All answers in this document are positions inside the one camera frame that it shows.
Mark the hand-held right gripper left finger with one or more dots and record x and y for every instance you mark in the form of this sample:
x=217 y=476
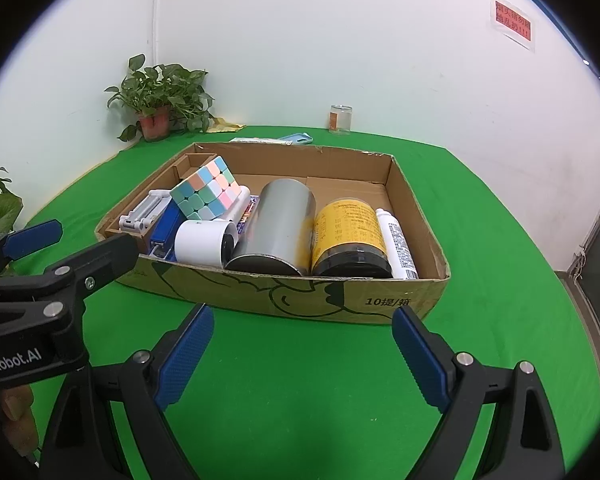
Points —
x=185 y=360

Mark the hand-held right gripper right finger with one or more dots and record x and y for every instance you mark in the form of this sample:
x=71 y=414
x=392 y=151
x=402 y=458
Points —
x=420 y=360

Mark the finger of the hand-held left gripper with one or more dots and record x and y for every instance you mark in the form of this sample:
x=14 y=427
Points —
x=105 y=260
x=32 y=240

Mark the white folding phone stand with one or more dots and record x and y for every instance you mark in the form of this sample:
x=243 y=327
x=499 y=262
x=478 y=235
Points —
x=145 y=210

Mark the blue stapler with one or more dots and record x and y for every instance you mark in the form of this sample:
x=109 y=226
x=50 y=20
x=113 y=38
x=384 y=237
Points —
x=165 y=230

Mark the white handheld fan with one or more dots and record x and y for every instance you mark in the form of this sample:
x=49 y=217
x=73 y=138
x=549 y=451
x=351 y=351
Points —
x=200 y=242

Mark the shallow cardboard box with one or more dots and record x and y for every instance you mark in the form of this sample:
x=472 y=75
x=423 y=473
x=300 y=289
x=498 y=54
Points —
x=330 y=300

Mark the white tube with print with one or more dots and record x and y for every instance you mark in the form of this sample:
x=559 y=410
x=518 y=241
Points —
x=397 y=245

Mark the pastel puzzle cube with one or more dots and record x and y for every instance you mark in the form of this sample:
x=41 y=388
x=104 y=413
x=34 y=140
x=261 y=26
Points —
x=205 y=190

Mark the yellow jar with black lid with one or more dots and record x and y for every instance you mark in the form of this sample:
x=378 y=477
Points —
x=350 y=225

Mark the silver metal cup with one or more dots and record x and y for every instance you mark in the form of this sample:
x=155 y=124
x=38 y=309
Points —
x=275 y=220

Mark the person's left hand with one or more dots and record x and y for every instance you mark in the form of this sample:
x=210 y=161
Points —
x=15 y=410

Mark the large-leaf green plant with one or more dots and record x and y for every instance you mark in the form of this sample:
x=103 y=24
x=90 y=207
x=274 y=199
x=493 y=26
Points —
x=0 y=210

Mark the green tablecloth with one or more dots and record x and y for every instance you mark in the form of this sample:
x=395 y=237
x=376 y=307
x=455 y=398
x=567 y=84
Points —
x=305 y=385

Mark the colourful printed booklet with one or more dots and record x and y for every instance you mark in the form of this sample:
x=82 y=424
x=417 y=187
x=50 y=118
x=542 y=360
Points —
x=251 y=212

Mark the potted plant in orange pot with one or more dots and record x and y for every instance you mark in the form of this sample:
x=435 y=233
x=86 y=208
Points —
x=165 y=90

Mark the yellow cloth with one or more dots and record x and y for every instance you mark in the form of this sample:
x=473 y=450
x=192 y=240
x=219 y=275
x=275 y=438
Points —
x=227 y=126

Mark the light blue phone case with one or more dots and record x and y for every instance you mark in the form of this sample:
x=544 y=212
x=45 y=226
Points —
x=297 y=137

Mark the glass jar with orange label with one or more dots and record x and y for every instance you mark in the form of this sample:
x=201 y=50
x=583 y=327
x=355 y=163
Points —
x=341 y=119

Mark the red wall sign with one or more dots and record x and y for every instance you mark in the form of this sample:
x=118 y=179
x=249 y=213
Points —
x=512 y=20

